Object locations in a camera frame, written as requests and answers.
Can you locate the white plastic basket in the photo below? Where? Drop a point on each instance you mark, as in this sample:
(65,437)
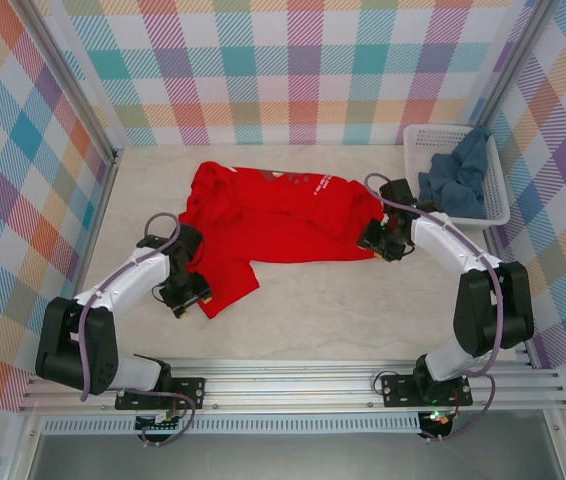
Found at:
(415,145)

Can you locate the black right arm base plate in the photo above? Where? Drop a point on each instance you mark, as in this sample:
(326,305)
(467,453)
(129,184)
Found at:
(398,390)

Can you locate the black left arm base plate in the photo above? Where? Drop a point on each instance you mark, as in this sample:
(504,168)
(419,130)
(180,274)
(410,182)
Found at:
(190,392)

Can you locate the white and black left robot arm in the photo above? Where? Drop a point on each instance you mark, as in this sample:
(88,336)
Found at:
(133,290)

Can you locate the grey metal panel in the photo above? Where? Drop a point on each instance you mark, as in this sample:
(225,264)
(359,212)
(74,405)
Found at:
(288,460)

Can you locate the blue t-shirt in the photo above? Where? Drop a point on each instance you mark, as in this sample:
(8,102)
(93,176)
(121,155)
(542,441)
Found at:
(453,190)

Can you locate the aluminium frame post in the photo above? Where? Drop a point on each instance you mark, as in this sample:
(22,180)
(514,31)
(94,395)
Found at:
(78,85)
(513,60)

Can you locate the red t-shirt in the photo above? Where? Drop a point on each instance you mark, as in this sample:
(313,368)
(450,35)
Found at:
(288,220)

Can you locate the aluminium mounting rail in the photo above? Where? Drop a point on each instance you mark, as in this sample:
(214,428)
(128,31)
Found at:
(288,385)

